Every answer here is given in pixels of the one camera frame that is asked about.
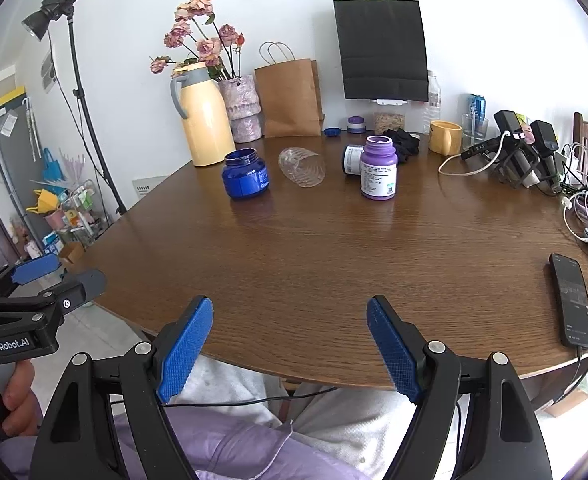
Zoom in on clear plastic bottle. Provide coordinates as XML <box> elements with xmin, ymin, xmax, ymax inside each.
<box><xmin>426</xmin><ymin>70</ymin><xmax>442</xmax><ymax>124</ymax></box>

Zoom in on dark bottle with white label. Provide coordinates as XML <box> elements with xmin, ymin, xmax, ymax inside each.
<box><xmin>342</xmin><ymin>144</ymin><xmax>365</xmax><ymax>176</ymax></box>

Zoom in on blue tote bag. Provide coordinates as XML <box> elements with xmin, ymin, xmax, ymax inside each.
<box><xmin>41</xmin><ymin>147</ymin><xmax>64</xmax><ymax>182</ymax></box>

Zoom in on yellow mug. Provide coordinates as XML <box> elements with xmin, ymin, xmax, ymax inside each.
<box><xmin>428</xmin><ymin>120</ymin><xmax>463</xmax><ymax>156</ymax></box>

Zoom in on rolling cart with clutter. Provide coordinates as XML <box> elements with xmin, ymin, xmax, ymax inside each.
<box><xmin>28</xmin><ymin>179</ymin><xmax>111</xmax><ymax>252</ymax></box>

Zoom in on black device on stand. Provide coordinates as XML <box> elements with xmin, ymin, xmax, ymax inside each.
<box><xmin>461</xmin><ymin>110</ymin><xmax>540</xmax><ymax>189</ymax></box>
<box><xmin>528</xmin><ymin>120</ymin><xmax>565</xmax><ymax>196</ymax></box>

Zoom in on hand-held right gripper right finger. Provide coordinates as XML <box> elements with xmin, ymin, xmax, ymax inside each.
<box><xmin>366</xmin><ymin>295</ymin><xmax>554</xmax><ymax>480</ymax></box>

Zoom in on black studio light on stand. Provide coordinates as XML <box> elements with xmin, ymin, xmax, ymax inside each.
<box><xmin>21</xmin><ymin>0</ymin><xmax>128</xmax><ymax>217</ymax></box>

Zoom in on blue glass jar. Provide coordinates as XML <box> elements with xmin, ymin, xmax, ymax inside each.
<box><xmin>222</xmin><ymin>148</ymin><xmax>271</xmax><ymax>202</ymax></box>

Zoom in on dried pink roses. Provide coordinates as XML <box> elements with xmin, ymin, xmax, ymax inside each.
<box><xmin>149</xmin><ymin>0</ymin><xmax>247</xmax><ymax>82</ymax></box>

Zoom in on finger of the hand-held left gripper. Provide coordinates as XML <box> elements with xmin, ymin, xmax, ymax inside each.
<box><xmin>0</xmin><ymin>253</ymin><xmax>62</xmax><ymax>297</ymax></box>
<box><xmin>49</xmin><ymin>268</ymin><xmax>108</xmax><ymax>311</ymax></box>

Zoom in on clear ribbed plastic cup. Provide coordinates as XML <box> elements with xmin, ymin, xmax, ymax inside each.
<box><xmin>278</xmin><ymin>146</ymin><xmax>327</xmax><ymax>189</ymax></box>

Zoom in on person's lavender jacket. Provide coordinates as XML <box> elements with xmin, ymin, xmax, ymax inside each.
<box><xmin>0</xmin><ymin>400</ymin><xmax>375</xmax><ymax>480</ymax></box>

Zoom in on pale pink vase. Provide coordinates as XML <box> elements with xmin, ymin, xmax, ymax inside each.
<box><xmin>218</xmin><ymin>75</ymin><xmax>264</xmax><ymax>143</ymax></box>

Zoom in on grey refrigerator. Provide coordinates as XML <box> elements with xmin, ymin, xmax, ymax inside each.
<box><xmin>0</xmin><ymin>100</ymin><xmax>43</xmax><ymax>262</ymax></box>

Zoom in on yellow thermos jug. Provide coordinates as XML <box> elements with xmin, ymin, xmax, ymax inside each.
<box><xmin>170</xmin><ymin>61</ymin><xmax>236</xmax><ymax>167</ymax></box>

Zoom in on bundle of cables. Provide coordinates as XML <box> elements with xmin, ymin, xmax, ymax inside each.
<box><xmin>558</xmin><ymin>142</ymin><xmax>588</xmax><ymax>242</ymax></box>

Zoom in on purple bottle with label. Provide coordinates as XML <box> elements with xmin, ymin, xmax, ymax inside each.
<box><xmin>360</xmin><ymin>135</ymin><xmax>399</xmax><ymax>202</ymax></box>

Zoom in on brown paper bag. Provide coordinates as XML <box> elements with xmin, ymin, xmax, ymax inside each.
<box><xmin>254</xmin><ymin>41</ymin><xmax>325</xmax><ymax>138</ymax></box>

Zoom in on person's left hand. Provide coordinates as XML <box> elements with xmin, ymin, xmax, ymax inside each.
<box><xmin>1</xmin><ymin>360</ymin><xmax>43</xmax><ymax>437</ymax></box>

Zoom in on clear container of grains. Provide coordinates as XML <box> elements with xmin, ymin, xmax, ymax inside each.
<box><xmin>374</xmin><ymin>111</ymin><xmax>405</xmax><ymax>136</ymax></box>

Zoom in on black cloth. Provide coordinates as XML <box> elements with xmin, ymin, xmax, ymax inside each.
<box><xmin>383</xmin><ymin>128</ymin><xmax>423</xmax><ymax>163</ymax></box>

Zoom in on clear drinking glass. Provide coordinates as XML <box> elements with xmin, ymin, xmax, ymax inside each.
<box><xmin>462</xmin><ymin>112</ymin><xmax>489</xmax><ymax>151</ymax></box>

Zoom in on black paper bag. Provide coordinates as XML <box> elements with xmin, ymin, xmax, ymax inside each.
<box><xmin>333</xmin><ymin>0</ymin><xmax>429</xmax><ymax>102</ymax></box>

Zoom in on black phone cable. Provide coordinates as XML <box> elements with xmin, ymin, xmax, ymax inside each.
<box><xmin>568</xmin><ymin>344</ymin><xmax>588</xmax><ymax>413</ymax></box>

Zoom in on white charging cable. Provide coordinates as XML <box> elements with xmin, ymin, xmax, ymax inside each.
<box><xmin>438</xmin><ymin>132</ymin><xmax>512</xmax><ymax>177</ymax></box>

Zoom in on thin black cable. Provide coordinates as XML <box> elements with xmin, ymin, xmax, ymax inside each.
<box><xmin>163</xmin><ymin>394</ymin><xmax>297</xmax><ymax>409</ymax></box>

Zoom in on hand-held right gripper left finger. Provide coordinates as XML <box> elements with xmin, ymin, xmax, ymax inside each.
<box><xmin>29</xmin><ymin>296</ymin><xmax>215</xmax><ymax>480</ymax></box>

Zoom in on black smartphone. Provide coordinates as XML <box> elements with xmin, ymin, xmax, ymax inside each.
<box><xmin>548</xmin><ymin>252</ymin><xmax>588</xmax><ymax>350</ymax></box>

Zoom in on cardboard box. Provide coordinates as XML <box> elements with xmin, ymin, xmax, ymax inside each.
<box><xmin>58</xmin><ymin>241</ymin><xmax>87</xmax><ymax>266</ymax></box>

